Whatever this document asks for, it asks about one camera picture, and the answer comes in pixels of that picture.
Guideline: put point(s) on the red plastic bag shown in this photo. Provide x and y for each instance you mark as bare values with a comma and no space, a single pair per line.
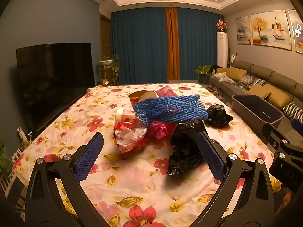
132,134

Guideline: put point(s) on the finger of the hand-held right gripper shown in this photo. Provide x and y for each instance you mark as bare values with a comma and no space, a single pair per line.
298,125
274,134

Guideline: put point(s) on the black white patterned cushion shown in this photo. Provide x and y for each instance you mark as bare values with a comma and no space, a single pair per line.
294,111
252,81

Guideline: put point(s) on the black clothing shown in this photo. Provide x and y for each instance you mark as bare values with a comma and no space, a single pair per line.
215,69

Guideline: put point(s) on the small black plastic bag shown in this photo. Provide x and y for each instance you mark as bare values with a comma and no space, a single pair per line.
217,115

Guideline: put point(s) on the pink plastic bag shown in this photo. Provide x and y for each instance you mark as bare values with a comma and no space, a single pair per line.
167,91
161,130

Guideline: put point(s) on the potted plant in green pot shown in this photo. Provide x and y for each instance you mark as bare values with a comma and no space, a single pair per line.
204,74

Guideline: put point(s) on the dark coffee table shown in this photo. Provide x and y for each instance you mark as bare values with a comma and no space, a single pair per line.
211,88

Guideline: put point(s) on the grey plastic bin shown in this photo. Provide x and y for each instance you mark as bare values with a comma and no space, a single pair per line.
258,108

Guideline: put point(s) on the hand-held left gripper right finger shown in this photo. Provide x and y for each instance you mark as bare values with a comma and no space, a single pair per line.
210,156

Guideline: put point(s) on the large black plastic bag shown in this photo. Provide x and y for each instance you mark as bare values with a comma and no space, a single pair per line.
187,146

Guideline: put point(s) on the white cloth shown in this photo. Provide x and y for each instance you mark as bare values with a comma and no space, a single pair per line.
223,76

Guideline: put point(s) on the small grey landscape painting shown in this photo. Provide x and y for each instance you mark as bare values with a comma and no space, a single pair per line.
243,30

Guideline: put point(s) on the blue curtain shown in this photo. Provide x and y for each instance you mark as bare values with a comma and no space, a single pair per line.
198,42
139,47

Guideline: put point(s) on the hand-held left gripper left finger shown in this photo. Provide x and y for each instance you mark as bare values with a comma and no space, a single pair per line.
90,156

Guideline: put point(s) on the red flower decoration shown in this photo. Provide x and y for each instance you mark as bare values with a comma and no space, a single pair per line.
221,25

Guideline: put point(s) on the wooden door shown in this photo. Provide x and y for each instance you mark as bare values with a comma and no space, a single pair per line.
104,37

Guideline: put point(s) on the green leafy plant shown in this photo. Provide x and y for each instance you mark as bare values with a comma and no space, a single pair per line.
4,160

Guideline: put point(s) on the floral printed cloth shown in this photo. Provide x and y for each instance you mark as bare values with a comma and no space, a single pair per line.
132,182

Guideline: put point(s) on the trailing plant on stand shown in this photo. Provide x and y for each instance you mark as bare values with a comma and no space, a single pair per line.
110,62

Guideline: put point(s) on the sailboat and tree painting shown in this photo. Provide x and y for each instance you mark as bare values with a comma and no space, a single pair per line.
271,29

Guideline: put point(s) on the black television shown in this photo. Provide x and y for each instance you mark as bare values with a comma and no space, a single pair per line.
54,82

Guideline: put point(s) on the white handheld vacuum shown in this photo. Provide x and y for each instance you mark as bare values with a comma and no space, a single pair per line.
232,58

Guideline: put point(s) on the purple painting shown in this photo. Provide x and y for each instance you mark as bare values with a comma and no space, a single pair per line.
298,30

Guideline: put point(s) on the white standing air conditioner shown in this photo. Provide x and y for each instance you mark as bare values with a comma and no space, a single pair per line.
222,49

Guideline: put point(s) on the orange curtain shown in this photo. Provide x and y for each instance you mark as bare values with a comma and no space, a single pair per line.
172,42

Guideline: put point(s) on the blue foam net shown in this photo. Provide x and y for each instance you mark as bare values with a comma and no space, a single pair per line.
170,108

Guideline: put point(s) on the grey sofa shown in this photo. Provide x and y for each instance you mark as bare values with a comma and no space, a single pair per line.
279,78

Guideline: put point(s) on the yellow cushion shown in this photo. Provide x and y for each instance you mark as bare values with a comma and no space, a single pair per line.
233,73
279,100
259,91

